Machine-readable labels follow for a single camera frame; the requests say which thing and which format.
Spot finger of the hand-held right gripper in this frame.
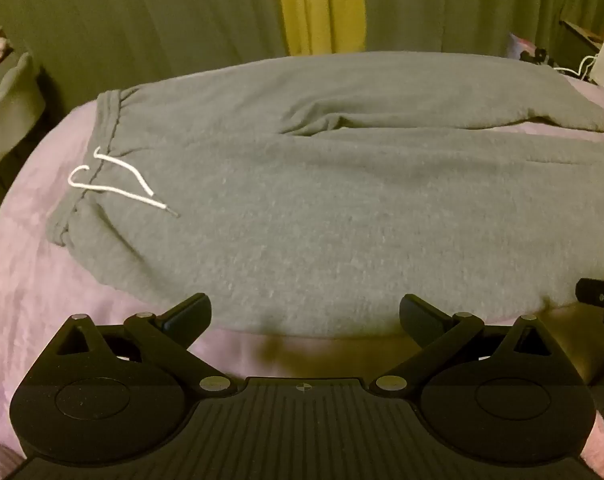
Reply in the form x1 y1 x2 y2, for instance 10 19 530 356
575 277 604 327

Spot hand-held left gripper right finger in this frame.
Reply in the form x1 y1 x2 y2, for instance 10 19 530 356
368 293 554 397

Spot black desk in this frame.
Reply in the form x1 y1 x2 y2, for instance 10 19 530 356
558 9 604 88

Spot grey sweatpants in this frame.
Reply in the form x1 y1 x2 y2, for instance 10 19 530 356
46 50 604 341

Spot pink blanket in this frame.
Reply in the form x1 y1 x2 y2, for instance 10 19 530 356
0 67 604 480

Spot grey hanging cloth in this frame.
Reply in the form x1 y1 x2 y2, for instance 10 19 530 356
0 51 48 177

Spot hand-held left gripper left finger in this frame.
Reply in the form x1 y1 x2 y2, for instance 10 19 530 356
52 292 245 397

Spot yellow curtain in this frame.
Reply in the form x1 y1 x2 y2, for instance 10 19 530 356
273 0 369 57

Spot green curtain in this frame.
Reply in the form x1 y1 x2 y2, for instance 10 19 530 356
0 0 604 126

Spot white cable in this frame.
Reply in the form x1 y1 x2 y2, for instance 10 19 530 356
551 54 599 82

